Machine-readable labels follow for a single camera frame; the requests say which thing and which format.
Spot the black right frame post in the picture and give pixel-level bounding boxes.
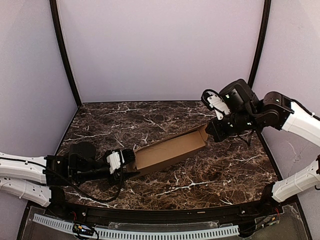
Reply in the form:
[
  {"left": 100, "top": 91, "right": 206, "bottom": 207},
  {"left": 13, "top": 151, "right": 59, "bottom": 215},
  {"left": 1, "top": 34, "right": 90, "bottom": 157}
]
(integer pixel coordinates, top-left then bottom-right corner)
[{"left": 247, "top": 0, "right": 272, "bottom": 88}]

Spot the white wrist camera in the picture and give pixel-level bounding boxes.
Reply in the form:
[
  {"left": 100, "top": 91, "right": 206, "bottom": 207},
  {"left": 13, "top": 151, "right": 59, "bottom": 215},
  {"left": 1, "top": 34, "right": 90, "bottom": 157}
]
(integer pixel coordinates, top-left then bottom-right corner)
[
  {"left": 104, "top": 149, "right": 125, "bottom": 174},
  {"left": 201, "top": 89, "right": 231, "bottom": 121}
]

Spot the black frame post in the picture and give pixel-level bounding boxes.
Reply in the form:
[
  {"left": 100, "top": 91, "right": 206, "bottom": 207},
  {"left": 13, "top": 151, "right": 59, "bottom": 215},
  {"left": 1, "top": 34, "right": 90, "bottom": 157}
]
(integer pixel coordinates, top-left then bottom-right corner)
[
  {"left": 247, "top": 0, "right": 272, "bottom": 88},
  {"left": 49, "top": 0, "right": 82, "bottom": 108}
]

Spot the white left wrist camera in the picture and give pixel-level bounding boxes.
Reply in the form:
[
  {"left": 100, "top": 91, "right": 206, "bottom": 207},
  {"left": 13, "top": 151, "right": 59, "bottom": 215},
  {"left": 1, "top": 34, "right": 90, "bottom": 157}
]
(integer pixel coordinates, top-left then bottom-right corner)
[{"left": 104, "top": 149, "right": 125, "bottom": 174}]

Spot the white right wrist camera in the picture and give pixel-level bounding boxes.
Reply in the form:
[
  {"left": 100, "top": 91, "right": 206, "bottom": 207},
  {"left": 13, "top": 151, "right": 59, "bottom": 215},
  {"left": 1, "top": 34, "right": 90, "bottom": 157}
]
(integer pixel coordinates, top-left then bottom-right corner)
[{"left": 201, "top": 89, "right": 231, "bottom": 121}]

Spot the small green circuit board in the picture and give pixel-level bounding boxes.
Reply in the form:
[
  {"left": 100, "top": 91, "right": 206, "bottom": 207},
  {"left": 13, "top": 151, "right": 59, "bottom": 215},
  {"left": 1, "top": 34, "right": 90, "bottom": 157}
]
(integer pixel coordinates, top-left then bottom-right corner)
[{"left": 72, "top": 223, "right": 95, "bottom": 236}]

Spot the brown cardboard box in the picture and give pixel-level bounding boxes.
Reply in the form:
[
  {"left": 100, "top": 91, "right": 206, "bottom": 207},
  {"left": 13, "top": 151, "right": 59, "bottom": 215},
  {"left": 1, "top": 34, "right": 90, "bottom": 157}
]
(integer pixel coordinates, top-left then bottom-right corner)
[{"left": 126, "top": 123, "right": 208, "bottom": 178}]

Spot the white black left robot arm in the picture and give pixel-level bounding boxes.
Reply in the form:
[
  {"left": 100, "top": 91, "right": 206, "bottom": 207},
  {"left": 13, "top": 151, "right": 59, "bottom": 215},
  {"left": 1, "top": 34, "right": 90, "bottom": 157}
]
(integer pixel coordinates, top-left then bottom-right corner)
[{"left": 0, "top": 141, "right": 136, "bottom": 207}]

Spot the grey slotted cable duct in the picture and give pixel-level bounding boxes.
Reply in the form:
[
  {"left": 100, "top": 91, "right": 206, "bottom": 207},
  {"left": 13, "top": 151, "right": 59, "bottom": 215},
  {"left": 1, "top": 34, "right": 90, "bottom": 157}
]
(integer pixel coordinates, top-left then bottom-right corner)
[{"left": 32, "top": 213, "right": 240, "bottom": 240}]

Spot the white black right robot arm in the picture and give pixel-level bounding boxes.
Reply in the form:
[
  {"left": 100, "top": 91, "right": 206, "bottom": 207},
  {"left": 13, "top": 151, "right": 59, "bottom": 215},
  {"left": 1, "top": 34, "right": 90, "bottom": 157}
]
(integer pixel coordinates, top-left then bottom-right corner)
[{"left": 201, "top": 79, "right": 320, "bottom": 206}]

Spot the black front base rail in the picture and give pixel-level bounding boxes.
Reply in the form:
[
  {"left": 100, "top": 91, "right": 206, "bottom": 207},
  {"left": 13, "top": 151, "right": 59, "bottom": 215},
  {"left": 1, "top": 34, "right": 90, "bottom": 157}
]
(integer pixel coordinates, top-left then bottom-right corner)
[{"left": 19, "top": 195, "right": 309, "bottom": 233}]

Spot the black left frame post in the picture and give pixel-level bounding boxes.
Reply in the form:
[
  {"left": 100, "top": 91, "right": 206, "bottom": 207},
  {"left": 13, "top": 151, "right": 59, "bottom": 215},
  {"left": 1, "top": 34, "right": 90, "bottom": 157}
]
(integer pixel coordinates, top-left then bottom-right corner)
[{"left": 49, "top": 0, "right": 82, "bottom": 108}]

